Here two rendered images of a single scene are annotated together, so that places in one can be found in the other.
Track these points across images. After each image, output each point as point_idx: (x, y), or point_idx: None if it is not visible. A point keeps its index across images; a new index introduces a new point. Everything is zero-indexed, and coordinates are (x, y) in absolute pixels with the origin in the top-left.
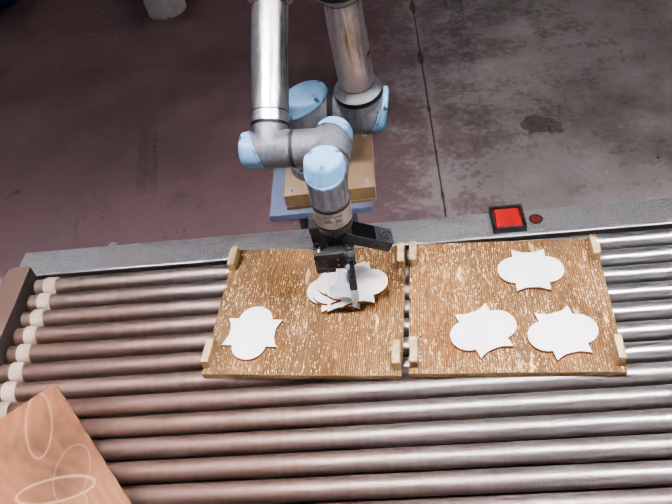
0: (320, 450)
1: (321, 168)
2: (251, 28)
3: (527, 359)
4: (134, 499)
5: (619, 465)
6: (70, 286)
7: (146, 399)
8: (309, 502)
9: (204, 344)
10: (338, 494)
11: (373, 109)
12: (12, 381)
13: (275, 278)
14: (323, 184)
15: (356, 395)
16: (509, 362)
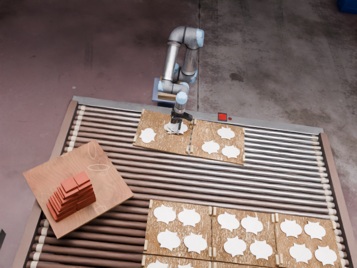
0: (162, 170)
1: (181, 98)
2: (167, 52)
3: (220, 157)
4: None
5: (237, 185)
6: (90, 109)
7: (116, 148)
8: None
9: (132, 135)
10: (168, 181)
11: (192, 76)
12: (74, 135)
13: (154, 120)
14: (180, 102)
15: (174, 158)
16: (215, 157)
